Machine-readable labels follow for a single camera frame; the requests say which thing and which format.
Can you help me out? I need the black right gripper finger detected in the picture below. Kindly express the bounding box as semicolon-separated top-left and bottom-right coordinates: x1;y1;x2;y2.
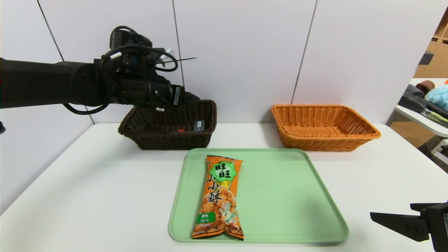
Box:
370;212;430;242
409;203;444;212

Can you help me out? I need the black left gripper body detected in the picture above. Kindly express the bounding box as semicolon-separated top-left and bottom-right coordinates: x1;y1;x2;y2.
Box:
147;76;186;108

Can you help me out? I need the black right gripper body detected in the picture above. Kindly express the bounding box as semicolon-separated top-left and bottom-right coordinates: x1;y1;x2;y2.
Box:
420;202;448;252

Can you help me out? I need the orange snack bag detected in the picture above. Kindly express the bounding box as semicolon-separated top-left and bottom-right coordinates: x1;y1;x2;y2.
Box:
191;155;244;241

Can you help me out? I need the dark brown wicker basket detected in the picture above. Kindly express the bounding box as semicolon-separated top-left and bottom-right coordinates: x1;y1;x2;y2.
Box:
118;100;217;151

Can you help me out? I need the orange wicker basket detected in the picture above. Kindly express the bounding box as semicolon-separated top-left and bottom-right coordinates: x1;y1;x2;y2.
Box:
271;104;382;152

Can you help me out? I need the white side table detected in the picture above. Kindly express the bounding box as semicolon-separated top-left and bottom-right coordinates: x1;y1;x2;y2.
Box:
394;78;448;138

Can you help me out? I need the black flat tray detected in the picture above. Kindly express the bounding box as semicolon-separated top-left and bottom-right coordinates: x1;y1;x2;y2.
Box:
398;95;448;120

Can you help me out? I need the light blue fluffy item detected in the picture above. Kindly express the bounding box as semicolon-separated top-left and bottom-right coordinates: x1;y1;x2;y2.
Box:
424;85;448;111

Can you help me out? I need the brown round item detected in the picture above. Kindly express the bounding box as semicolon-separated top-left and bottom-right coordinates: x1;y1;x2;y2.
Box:
415;80;435;95

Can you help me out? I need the light green plastic tray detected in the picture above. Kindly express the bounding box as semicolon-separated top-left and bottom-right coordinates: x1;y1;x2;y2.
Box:
168;148;349;243

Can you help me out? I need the wooden cabinet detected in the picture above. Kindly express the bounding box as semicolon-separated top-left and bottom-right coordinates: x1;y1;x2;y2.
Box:
413;7;448;78

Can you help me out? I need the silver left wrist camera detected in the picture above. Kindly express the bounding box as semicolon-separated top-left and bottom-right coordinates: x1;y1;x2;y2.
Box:
154;47;175;69

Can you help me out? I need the black left arm looped cable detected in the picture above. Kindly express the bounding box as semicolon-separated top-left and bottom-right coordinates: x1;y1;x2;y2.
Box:
101;44;178;72

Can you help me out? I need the black left camera cable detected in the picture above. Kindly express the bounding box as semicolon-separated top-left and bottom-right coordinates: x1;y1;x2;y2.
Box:
111;26;140;44

